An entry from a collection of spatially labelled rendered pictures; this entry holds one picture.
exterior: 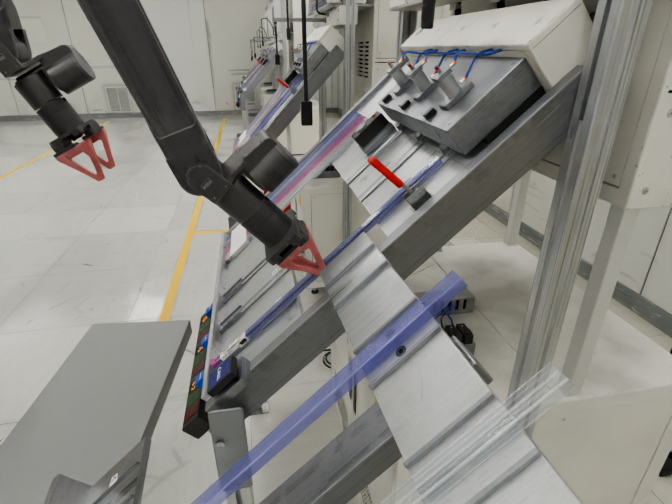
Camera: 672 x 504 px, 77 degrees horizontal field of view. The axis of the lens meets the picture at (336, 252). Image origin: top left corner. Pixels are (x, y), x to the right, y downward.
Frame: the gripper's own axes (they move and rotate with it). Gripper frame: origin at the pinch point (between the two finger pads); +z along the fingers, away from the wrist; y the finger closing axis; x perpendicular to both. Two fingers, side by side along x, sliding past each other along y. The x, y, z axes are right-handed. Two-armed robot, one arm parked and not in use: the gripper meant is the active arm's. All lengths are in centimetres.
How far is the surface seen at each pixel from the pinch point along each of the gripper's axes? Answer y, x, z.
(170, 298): 149, 106, 25
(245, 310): 10.0, 18.6, 0.7
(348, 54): 131, -45, 1
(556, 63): -7.6, -42.6, -2.0
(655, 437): -10, -22, 80
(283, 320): -3.2, 9.8, 0.9
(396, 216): -2.9, -14.6, 1.1
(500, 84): -5.7, -36.4, -4.3
